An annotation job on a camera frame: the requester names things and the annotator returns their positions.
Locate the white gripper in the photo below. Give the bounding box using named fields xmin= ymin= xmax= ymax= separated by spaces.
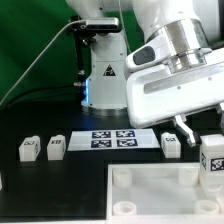
xmin=126 ymin=49 xmax=224 ymax=147

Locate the white square tabletop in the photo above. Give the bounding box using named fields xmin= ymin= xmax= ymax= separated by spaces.
xmin=106 ymin=163 xmax=224 ymax=224

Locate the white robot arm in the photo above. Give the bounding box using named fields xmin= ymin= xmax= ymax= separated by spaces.
xmin=66 ymin=0 xmax=224 ymax=146

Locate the white sheet with markers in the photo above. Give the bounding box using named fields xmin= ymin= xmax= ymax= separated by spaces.
xmin=68 ymin=129 xmax=160 ymax=151

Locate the white block at left edge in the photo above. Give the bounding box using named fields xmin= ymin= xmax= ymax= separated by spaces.
xmin=0 ymin=175 xmax=2 ymax=191

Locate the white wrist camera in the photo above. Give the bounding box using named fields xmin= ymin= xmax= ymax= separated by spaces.
xmin=125 ymin=34 xmax=172 ymax=72

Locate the grey camera on stand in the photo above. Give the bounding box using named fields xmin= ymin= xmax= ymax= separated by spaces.
xmin=86 ymin=17 xmax=119 ymax=31

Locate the black camera stand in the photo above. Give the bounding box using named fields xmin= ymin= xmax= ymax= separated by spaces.
xmin=66 ymin=16 xmax=95 ymax=86

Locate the white camera cable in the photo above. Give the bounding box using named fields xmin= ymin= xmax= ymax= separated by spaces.
xmin=0 ymin=19 xmax=88 ymax=107

